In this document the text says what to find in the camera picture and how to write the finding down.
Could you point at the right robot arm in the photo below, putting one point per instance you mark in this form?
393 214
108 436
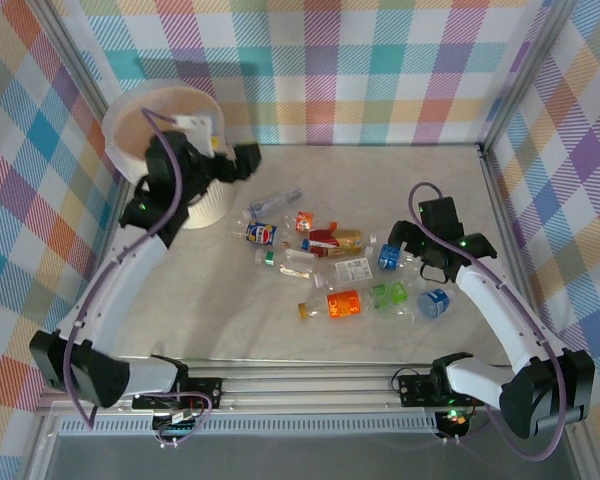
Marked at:
500 305

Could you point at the orange NFC juice bottle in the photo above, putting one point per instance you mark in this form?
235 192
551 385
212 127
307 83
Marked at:
340 305

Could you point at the white ribbed plastic bin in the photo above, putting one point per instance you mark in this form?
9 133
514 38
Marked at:
210 210

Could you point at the clear bottle with green label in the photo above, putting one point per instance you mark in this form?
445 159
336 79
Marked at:
290 260

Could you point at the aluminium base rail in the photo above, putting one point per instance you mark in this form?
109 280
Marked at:
305 395

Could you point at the grey metal shelf panel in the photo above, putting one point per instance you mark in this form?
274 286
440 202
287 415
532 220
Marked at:
305 460

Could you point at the translucent bin liner bag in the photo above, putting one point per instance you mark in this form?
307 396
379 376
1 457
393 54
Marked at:
114 150

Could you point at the clear bottle with white label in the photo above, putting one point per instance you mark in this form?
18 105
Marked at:
352 271

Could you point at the Pepsi label plastic bottle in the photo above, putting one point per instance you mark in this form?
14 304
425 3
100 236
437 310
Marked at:
261 233

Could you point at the plaid backdrop cloth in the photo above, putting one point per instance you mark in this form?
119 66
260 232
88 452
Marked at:
30 150
330 75
570 175

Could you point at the aluminium table side rail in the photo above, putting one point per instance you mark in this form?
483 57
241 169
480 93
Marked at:
505 220

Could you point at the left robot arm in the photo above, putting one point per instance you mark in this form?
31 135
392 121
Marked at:
120 285

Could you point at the blue label water bottle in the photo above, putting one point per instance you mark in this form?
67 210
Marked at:
390 256
434 302

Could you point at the green label plastic bottle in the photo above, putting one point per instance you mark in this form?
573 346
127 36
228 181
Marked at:
390 295

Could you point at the clear bottle with white cap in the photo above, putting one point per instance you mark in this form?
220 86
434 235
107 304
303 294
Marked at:
272 201

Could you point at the aluminium frame post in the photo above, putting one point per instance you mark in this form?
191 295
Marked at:
75 55
524 70

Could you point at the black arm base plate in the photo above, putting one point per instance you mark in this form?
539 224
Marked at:
415 392
205 390

